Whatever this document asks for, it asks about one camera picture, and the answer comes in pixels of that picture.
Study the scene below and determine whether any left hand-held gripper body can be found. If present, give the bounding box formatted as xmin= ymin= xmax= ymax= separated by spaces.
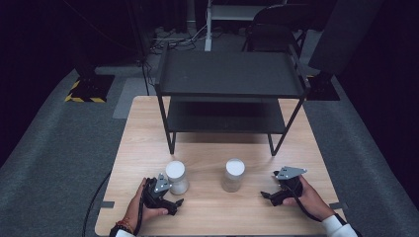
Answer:
xmin=141 ymin=173 xmax=178 ymax=214

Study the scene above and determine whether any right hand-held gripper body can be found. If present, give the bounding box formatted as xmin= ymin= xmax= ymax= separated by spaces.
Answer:
xmin=272 ymin=165 xmax=308 ymax=206

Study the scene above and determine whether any jar with white powder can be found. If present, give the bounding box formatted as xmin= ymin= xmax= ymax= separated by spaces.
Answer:
xmin=164 ymin=160 xmax=190 ymax=196

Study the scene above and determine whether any jar with beige powder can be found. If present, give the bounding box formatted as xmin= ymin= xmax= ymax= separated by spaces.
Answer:
xmin=220 ymin=158 xmax=246 ymax=194

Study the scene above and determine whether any black two-tier metal shelf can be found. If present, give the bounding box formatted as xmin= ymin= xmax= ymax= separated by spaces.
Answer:
xmin=153 ymin=41 xmax=312 ymax=157

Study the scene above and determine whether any person's left hand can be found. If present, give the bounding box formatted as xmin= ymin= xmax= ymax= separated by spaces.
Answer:
xmin=123 ymin=177 xmax=169 ymax=232

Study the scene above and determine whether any person's right hand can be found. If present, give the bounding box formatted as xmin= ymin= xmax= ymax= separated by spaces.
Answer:
xmin=282 ymin=175 xmax=336 ymax=222

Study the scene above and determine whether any grey tape strip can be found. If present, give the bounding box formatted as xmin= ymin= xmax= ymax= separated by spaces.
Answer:
xmin=329 ymin=201 xmax=349 ymax=211

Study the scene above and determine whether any yellow-black striped stand base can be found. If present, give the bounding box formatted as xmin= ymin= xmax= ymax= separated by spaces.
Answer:
xmin=64 ymin=74 xmax=116 ymax=104

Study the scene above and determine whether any black chair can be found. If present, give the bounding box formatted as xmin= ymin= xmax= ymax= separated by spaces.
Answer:
xmin=241 ymin=3 xmax=314 ymax=59

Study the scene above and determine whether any dark grey panel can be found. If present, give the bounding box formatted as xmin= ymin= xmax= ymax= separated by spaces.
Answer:
xmin=307 ymin=0 xmax=385 ymax=76

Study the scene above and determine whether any left hand-held gripper cable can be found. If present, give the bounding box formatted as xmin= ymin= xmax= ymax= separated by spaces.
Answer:
xmin=132 ymin=179 xmax=156 ymax=236

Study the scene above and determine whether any red bead bracelet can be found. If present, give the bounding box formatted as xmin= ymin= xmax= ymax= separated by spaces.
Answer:
xmin=115 ymin=219 xmax=134 ymax=233

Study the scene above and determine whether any black floor cable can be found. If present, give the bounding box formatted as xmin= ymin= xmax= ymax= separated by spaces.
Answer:
xmin=81 ymin=171 xmax=113 ymax=237

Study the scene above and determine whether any tangle of floor cables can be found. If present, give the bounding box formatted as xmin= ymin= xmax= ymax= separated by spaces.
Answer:
xmin=148 ymin=23 xmax=225 ymax=55

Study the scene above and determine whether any white desk frame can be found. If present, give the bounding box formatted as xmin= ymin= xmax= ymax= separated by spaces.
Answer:
xmin=204 ymin=0 xmax=288 ymax=52

